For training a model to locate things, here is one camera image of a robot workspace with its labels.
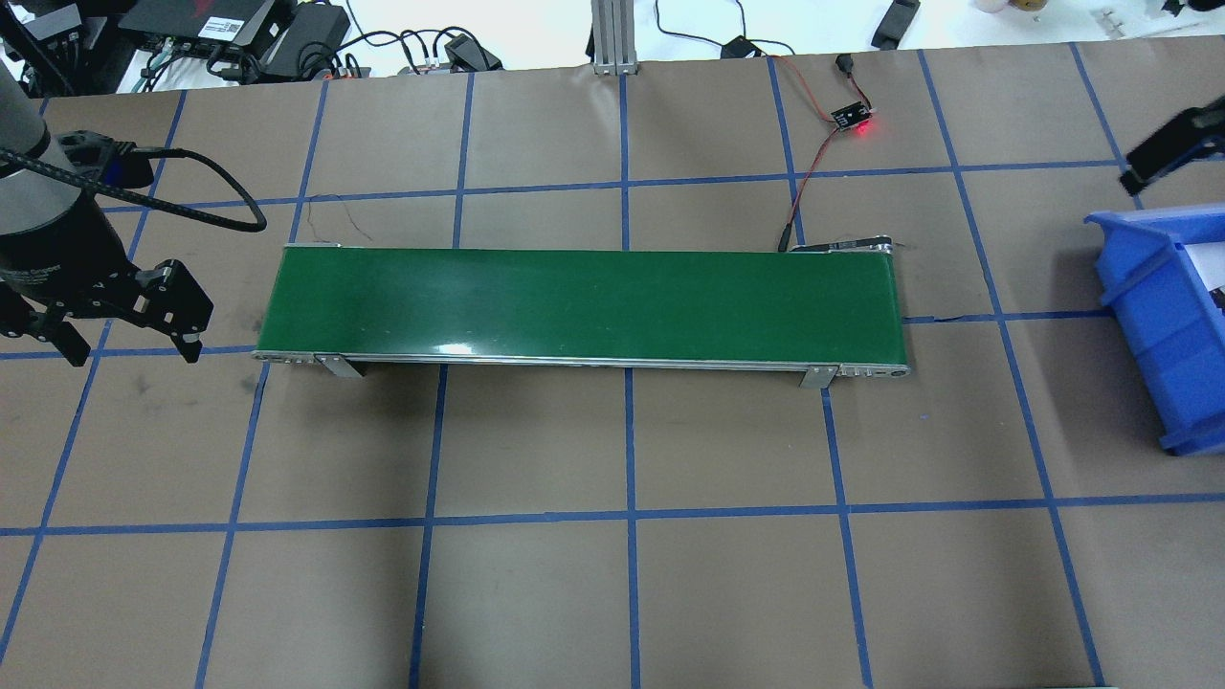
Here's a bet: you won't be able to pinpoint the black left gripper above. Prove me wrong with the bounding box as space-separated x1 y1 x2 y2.
1 129 214 367

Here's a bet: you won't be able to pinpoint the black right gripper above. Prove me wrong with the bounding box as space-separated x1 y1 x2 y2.
1120 96 1224 197

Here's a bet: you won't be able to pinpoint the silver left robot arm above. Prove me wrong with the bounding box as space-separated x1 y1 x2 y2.
1 75 213 367

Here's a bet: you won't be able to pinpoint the blue plastic bin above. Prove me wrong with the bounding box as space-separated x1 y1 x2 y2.
1084 202 1224 456

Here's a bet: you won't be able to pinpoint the black laptop power brick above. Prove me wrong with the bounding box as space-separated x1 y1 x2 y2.
256 2 352 83

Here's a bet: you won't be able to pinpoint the green conveyor belt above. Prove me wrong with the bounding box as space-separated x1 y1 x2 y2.
254 244 913 387

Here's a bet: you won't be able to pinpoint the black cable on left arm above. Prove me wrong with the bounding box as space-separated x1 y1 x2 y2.
0 145 270 233

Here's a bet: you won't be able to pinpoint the red black power wire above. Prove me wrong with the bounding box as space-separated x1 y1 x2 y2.
766 53 877 255

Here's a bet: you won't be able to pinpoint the aluminium frame post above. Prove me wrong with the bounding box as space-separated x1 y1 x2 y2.
590 0 639 76

